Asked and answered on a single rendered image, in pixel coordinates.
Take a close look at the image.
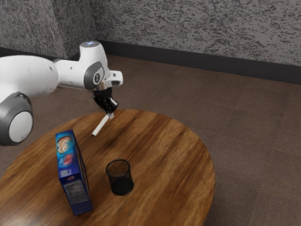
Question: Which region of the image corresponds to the white pen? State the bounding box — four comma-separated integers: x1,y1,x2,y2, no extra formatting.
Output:
91,115,110,137

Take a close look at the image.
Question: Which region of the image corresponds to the black mesh pen holder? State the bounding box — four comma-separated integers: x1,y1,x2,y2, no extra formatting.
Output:
105,159,135,196

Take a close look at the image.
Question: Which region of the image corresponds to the blue printed carton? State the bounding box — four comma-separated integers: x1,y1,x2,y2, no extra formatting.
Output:
55,129,93,216

